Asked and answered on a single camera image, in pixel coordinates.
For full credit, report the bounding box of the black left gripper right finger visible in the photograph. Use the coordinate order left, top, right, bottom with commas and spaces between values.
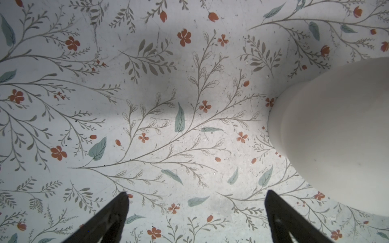
264, 190, 331, 243

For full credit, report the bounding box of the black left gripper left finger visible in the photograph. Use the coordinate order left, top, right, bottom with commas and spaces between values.
63, 192, 129, 243

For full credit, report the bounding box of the white dome with screws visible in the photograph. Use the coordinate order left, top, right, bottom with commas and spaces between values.
268, 57, 389, 216

